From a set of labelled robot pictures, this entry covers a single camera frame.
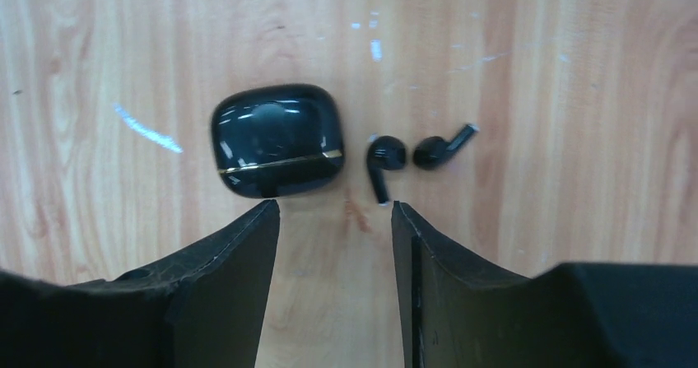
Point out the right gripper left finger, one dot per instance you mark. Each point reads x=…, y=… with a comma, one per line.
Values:
x=201, y=306

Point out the small black earbud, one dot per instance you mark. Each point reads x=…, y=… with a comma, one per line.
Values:
x=433, y=152
x=384, y=153

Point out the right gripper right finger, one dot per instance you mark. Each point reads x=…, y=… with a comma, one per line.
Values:
x=458, y=309

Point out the black earbud case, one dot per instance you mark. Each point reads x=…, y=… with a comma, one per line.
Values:
x=276, y=141

